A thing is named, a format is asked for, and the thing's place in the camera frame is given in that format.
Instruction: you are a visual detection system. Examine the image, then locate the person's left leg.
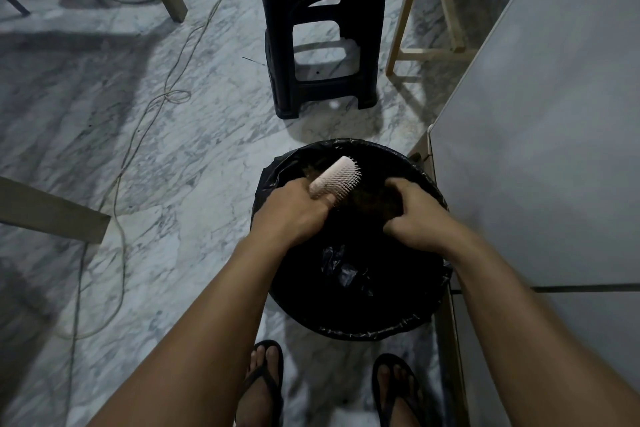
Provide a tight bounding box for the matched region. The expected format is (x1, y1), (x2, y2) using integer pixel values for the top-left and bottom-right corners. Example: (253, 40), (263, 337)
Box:
(235, 344), (281, 427)

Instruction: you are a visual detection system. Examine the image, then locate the pink hairbrush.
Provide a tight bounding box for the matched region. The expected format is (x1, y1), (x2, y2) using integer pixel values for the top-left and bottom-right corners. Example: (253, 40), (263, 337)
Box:
(308, 155), (362, 202)

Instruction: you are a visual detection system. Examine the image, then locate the person's left forearm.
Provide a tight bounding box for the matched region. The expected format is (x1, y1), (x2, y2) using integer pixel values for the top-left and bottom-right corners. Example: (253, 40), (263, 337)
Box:
(87, 231), (295, 427)

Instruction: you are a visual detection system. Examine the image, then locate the brown hair clump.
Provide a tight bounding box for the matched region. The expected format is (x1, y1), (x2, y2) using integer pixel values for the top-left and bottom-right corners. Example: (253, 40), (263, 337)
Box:
(302, 163), (406, 222)

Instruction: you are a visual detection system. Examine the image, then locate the person's left hand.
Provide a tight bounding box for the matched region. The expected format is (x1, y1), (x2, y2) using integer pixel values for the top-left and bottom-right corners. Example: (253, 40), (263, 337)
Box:
(249, 177), (337, 249)

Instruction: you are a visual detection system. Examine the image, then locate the thin beige cable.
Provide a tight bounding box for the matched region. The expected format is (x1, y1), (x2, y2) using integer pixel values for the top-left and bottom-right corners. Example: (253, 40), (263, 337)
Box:
(52, 0), (255, 427)

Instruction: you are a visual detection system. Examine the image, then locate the person's leg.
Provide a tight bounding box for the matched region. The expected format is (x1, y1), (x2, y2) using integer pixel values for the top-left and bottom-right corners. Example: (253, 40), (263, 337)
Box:
(375, 364), (426, 427)
(235, 344), (281, 427)

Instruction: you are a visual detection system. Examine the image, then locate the black flip-flop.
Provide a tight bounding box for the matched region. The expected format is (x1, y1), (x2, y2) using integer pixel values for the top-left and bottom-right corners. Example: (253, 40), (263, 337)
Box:
(241, 339), (285, 427)
(372, 353), (426, 427)

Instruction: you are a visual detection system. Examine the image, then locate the person's right leg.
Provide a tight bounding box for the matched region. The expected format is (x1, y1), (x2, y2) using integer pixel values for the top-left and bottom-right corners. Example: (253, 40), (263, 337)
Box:
(375, 364), (426, 427)

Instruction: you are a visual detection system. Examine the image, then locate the person's right hand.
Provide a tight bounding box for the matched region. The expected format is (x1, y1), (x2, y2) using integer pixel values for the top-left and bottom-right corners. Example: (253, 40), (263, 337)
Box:
(383, 177), (474, 256)

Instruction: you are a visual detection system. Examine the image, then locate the person's right forearm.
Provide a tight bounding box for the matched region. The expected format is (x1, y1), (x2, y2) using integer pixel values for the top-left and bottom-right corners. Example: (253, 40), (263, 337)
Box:
(442, 234), (640, 427)

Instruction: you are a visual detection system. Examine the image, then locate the white folding table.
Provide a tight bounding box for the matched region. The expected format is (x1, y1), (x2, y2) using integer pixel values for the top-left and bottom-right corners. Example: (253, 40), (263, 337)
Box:
(407, 0), (640, 427)

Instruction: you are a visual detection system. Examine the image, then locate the light wooden table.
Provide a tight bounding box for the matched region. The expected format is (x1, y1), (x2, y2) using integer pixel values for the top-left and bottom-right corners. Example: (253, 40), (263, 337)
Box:
(385, 0), (486, 78)

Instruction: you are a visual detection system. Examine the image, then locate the black bagged trash bin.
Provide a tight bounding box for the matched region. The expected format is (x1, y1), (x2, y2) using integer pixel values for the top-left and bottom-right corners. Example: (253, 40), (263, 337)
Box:
(249, 137), (453, 342)

